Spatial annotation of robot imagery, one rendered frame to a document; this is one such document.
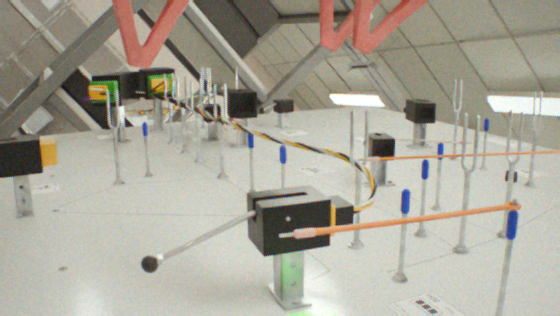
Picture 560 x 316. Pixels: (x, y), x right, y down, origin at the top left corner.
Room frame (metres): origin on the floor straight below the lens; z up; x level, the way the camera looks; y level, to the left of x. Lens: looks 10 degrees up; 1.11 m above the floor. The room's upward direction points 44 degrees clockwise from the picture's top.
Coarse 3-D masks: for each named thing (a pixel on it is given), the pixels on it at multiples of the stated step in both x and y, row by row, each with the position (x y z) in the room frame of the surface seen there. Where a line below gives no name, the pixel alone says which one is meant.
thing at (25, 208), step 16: (0, 144) 0.62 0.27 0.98; (16, 144) 0.62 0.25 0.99; (32, 144) 0.63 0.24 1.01; (0, 160) 0.62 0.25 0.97; (16, 160) 0.63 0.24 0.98; (32, 160) 0.64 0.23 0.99; (0, 176) 0.63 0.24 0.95; (16, 176) 0.65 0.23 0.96; (16, 192) 0.65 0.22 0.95; (32, 208) 0.67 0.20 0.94
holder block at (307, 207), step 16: (256, 192) 0.42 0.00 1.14; (272, 192) 0.42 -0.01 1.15; (288, 192) 0.42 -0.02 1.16; (304, 192) 0.42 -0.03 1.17; (320, 192) 0.41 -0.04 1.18; (256, 208) 0.40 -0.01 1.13; (272, 208) 0.39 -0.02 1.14; (288, 208) 0.39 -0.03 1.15; (304, 208) 0.40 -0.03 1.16; (320, 208) 0.40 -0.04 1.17; (256, 224) 0.41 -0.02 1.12; (272, 224) 0.39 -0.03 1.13; (288, 224) 0.40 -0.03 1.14; (304, 224) 0.40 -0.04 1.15; (320, 224) 0.40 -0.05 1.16; (256, 240) 0.41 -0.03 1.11; (272, 240) 0.40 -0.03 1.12; (288, 240) 0.40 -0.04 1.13; (304, 240) 0.40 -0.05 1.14; (320, 240) 0.41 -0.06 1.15
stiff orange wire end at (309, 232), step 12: (504, 204) 0.32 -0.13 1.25; (516, 204) 0.32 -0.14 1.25; (420, 216) 0.31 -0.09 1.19; (432, 216) 0.31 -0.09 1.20; (444, 216) 0.31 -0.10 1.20; (456, 216) 0.32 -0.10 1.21; (312, 228) 0.30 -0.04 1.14; (324, 228) 0.31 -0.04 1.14; (336, 228) 0.31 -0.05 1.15; (348, 228) 0.31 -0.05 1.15; (360, 228) 0.31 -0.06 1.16
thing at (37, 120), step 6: (42, 108) 7.08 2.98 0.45; (36, 114) 6.87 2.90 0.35; (42, 114) 6.89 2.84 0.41; (48, 114) 7.17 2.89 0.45; (30, 120) 6.88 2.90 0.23; (36, 120) 6.90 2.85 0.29; (42, 120) 6.91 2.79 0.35; (48, 120) 6.92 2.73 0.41; (30, 126) 6.91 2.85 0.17; (36, 126) 6.92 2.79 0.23; (42, 126) 6.94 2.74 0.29; (36, 132) 6.95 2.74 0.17
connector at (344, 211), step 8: (336, 200) 0.43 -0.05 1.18; (344, 200) 0.43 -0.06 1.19; (336, 208) 0.41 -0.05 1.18; (344, 208) 0.41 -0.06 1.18; (352, 208) 0.41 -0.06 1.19; (336, 216) 0.41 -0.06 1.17; (344, 216) 0.41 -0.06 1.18; (352, 216) 0.42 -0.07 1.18; (336, 224) 0.41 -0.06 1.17; (344, 224) 0.42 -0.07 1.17; (352, 224) 0.42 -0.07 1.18
